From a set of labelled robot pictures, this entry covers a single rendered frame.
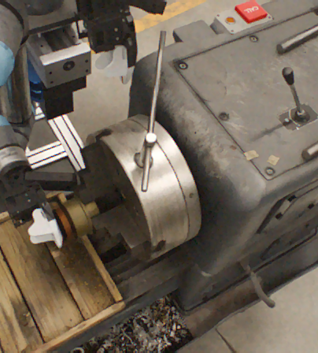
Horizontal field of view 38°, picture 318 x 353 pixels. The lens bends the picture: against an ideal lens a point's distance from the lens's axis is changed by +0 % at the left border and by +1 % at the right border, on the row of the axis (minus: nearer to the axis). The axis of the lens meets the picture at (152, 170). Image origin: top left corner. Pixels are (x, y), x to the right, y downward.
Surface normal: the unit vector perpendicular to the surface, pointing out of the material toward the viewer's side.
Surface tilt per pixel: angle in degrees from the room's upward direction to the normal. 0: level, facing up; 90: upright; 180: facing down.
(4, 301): 0
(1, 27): 38
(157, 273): 0
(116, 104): 0
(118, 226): 8
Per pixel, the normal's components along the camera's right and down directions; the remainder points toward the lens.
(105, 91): 0.11, -0.53
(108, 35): 0.52, 0.55
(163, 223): 0.50, 0.35
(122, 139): -0.04, -0.73
